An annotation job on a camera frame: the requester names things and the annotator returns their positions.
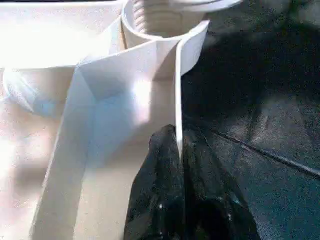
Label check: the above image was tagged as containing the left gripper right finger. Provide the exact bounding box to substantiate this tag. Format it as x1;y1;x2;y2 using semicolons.
182;138;260;240

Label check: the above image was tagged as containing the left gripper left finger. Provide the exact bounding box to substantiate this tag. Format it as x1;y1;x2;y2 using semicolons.
123;124;186;240

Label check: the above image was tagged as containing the white plastic table top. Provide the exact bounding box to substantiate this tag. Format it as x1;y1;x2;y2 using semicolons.
0;0;211;240

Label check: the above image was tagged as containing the white plastic table leg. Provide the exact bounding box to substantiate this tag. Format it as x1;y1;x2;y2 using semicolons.
129;0;245;37

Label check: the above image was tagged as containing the black mat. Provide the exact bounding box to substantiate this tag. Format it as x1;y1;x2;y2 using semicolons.
182;0;320;240

